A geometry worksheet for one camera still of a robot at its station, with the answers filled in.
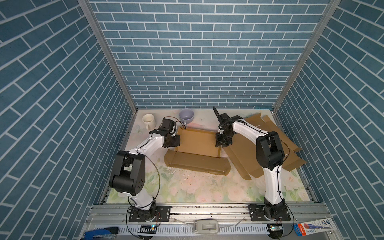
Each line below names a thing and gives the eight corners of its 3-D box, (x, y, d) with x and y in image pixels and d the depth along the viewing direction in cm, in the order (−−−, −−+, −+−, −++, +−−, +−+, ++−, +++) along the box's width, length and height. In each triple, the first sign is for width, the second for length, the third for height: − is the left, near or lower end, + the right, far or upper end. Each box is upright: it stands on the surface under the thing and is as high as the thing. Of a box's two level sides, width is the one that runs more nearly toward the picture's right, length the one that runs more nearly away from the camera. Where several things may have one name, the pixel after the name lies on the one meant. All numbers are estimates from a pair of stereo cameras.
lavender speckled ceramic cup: (178, 127, 110) (178, 122, 105) (180, 112, 119) (179, 107, 115) (193, 127, 110) (193, 122, 105) (193, 112, 119) (193, 107, 115)
